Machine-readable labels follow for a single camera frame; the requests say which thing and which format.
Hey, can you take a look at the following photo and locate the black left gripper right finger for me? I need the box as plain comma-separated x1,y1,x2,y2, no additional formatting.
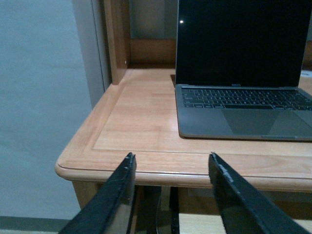
208,153,308,234

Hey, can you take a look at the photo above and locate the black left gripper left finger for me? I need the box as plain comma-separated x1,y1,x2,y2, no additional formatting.
60,153,137,234

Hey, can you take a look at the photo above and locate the wooden keyboard tray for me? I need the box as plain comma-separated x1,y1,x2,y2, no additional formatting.
178,188,312,234

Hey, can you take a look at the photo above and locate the wooden desk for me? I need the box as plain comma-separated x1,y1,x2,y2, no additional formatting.
55,0,312,210

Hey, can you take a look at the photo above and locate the grey open laptop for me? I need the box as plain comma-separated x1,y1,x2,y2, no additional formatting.
175,0,312,141

